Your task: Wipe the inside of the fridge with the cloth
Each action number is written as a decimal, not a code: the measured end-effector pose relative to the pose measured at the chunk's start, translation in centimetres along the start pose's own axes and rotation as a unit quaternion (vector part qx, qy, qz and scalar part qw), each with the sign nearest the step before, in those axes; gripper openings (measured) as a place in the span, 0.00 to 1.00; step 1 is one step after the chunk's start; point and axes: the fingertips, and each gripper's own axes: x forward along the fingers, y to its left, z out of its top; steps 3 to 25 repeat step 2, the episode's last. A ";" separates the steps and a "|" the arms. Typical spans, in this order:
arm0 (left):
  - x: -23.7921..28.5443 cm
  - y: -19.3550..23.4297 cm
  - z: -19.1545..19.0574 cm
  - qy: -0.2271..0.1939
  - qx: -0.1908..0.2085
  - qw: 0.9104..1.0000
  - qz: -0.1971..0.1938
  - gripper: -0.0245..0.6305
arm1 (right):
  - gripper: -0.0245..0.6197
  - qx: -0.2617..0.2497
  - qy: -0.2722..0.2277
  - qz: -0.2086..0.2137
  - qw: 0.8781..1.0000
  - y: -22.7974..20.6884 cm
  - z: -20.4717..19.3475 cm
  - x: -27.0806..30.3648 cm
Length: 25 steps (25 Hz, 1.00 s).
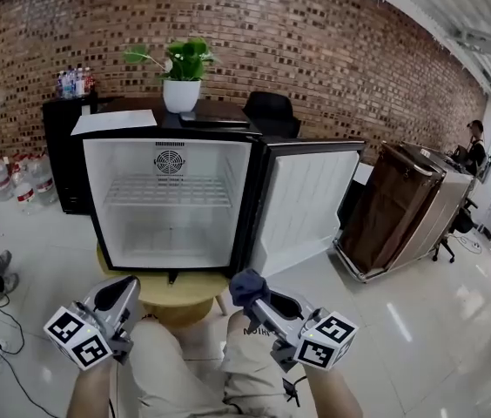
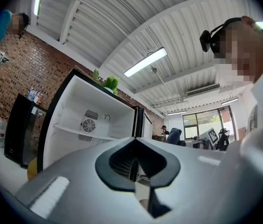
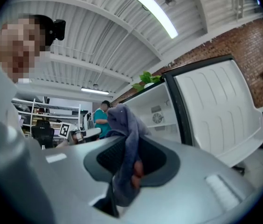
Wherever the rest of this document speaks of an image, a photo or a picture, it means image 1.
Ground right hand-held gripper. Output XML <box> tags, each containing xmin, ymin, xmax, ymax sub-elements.
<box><xmin>248</xmin><ymin>287</ymin><xmax>359</xmax><ymax>374</ymax></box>

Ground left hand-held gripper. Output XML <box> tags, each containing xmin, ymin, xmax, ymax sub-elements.
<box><xmin>44</xmin><ymin>275</ymin><xmax>143</xmax><ymax>373</ymax></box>

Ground dark blue cleaning cloth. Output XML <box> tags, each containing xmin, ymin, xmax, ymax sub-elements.
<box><xmin>229</xmin><ymin>268</ymin><xmax>273</xmax><ymax>320</ymax></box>

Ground black mini fridge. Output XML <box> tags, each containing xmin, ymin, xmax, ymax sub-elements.
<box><xmin>71</xmin><ymin>98</ymin><xmax>367</xmax><ymax>280</ymax></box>

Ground person's right forearm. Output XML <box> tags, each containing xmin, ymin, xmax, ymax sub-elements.
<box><xmin>303</xmin><ymin>361</ymin><xmax>365</xmax><ymax>418</ymax></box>

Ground person's left forearm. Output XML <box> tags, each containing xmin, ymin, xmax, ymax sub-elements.
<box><xmin>65</xmin><ymin>358</ymin><xmax>115</xmax><ymax>418</ymax></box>

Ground round yellow wooden table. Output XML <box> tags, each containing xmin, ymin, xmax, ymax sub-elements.
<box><xmin>96</xmin><ymin>244</ymin><xmax>232</xmax><ymax>327</ymax></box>

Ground person's beige trousers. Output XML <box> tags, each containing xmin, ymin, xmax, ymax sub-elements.
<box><xmin>116</xmin><ymin>308</ymin><xmax>313</xmax><ymax>418</ymax></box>

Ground cluster of large water jugs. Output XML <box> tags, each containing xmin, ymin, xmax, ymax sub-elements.
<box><xmin>0</xmin><ymin>152</ymin><xmax>60</xmax><ymax>216</ymax></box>

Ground round white fan grille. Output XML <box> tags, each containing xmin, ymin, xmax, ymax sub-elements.
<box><xmin>153</xmin><ymin>148</ymin><xmax>186</xmax><ymax>177</ymax></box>

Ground white-topped black desk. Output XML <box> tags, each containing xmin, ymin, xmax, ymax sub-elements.
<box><xmin>340</xmin><ymin>161</ymin><xmax>376</xmax><ymax>231</ymax></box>

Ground brown wood-grain metal cabinet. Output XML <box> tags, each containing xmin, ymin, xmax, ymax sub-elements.
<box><xmin>333</xmin><ymin>140</ymin><xmax>476</xmax><ymax>283</ymax></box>

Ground black glass-door cooler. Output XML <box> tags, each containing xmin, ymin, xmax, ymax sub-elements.
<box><xmin>41</xmin><ymin>93</ymin><xmax>125</xmax><ymax>216</ymax></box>

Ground white paper sheet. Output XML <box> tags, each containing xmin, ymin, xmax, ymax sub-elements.
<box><xmin>71</xmin><ymin>109</ymin><xmax>158</xmax><ymax>137</ymax></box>

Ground black office chair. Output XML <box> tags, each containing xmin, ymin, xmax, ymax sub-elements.
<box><xmin>431</xmin><ymin>196</ymin><xmax>481</xmax><ymax>264</ymax></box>

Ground black padded chair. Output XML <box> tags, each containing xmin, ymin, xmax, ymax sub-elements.
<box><xmin>243</xmin><ymin>91</ymin><xmax>303</xmax><ymax>139</ymax></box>

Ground black flat tray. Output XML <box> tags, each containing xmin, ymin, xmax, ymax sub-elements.
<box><xmin>178</xmin><ymin>110</ymin><xmax>252</xmax><ymax>130</ymax></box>

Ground green plant in white pot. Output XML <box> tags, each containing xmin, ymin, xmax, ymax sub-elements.
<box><xmin>123</xmin><ymin>37</ymin><xmax>221</xmax><ymax>114</ymax></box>

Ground row of small drink bottles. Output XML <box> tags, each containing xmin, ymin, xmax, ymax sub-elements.
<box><xmin>56</xmin><ymin>66</ymin><xmax>96</xmax><ymax>100</ymax></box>

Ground black power cable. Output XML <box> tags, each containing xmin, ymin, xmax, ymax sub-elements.
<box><xmin>0</xmin><ymin>293</ymin><xmax>28</xmax><ymax>357</ymax></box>
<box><xmin>0</xmin><ymin>354</ymin><xmax>60</xmax><ymax>418</ymax></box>

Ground white wire shelf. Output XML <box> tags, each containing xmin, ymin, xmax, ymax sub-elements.
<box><xmin>103</xmin><ymin>173</ymin><xmax>234</xmax><ymax>209</ymax></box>

